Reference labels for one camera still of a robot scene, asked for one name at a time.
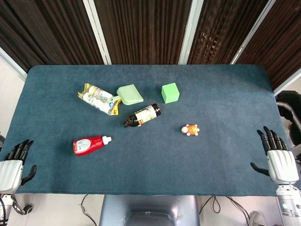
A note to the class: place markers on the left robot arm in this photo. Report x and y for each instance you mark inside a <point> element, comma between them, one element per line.
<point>5,207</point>

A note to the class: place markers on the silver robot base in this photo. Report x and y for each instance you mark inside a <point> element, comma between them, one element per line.
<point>150,210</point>

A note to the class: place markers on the orange toy turtle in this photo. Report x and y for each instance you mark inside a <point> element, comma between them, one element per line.
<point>191,130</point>

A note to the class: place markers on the black chair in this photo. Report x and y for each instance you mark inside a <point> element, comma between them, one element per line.
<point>290,113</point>

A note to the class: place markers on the black caster wheel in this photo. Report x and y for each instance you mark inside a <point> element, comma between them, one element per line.
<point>27,209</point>

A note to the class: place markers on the blue table cloth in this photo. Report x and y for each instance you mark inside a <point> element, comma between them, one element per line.
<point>150,150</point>

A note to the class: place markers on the red ketchup bottle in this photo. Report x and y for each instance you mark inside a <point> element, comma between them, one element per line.
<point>88,145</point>

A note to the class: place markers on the green foam cube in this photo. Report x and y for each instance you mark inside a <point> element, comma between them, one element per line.
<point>170,92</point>

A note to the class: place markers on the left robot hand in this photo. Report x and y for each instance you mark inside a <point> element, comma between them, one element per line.
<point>10,168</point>

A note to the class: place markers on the dark wooden slat partition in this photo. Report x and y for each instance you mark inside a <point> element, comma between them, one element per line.
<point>150,30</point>

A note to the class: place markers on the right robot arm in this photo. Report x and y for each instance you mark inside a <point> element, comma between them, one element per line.
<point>288,204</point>

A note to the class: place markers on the yellow white snack package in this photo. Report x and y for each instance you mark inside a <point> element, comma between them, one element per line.
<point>98,99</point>

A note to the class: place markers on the white sneaker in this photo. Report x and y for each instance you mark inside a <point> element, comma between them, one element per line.
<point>257,219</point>

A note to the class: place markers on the dark brown drink bottle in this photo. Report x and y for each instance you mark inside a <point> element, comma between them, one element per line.
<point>143,115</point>

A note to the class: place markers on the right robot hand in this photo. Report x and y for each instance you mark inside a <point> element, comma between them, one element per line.
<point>281,162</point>

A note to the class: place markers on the light green dustpan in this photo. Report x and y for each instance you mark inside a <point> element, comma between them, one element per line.
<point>129,94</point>

